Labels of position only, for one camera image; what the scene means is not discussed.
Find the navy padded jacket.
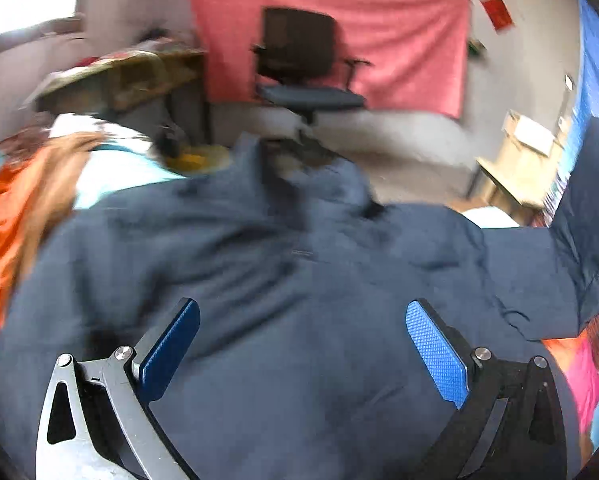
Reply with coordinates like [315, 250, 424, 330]
[0, 119, 599, 479]

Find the small wooden side table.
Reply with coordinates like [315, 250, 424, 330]
[465, 110, 572, 226]

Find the colourful striped bed blanket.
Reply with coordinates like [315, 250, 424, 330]
[0, 114, 178, 330]

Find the white box on table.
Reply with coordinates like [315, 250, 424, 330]
[510, 115, 554, 157]

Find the wooden desk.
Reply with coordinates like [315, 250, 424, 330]
[25, 37, 214, 145]

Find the black office chair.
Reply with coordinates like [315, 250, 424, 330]
[251, 6, 372, 164]

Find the blue printed wall hanging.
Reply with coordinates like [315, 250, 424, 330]
[543, 0, 599, 226]

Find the red checked wall cloth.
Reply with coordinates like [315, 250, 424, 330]
[190, 0, 471, 119]

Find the red paper wall decoration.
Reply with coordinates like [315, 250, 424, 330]
[481, 0, 514, 32]

